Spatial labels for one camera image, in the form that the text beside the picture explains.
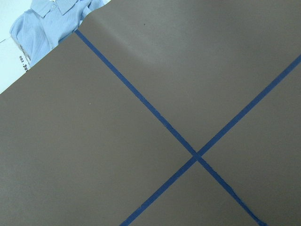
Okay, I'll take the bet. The light blue cloth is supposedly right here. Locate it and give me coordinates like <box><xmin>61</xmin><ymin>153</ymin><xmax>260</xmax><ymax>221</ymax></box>
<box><xmin>10</xmin><ymin>0</ymin><xmax>109</xmax><ymax>67</ymax></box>

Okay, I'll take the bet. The clear plastic bag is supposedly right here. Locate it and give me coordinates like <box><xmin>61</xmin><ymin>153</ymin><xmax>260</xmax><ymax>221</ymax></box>
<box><xmin>0</xmin><ymin>37</ymin><xmax>31</xmax><ymax>93</ymax></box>

